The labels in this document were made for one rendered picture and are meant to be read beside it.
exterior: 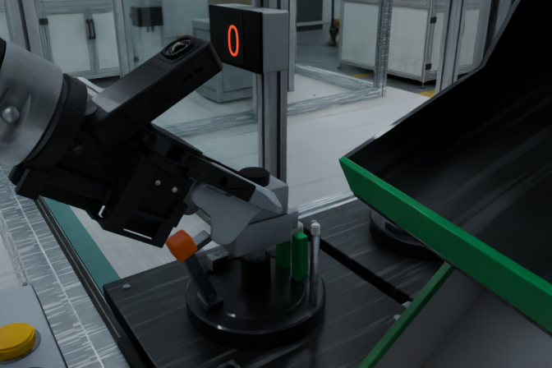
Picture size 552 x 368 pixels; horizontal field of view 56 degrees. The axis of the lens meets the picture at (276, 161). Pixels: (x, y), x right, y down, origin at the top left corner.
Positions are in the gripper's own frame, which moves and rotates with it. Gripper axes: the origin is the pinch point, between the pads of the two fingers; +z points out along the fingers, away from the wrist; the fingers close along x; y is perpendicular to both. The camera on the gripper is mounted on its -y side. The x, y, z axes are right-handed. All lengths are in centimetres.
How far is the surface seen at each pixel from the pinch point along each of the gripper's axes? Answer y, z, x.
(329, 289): 6.2, 13.0, 2.6
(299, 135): -12, 58, -65
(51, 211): 19.2, -1.6, -38.1
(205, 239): 6.0, -3.2, 0.7
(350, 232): 0.4, 21.1, -5.2
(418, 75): -156, 388, -326
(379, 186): -4.1, -13.5, 23.4
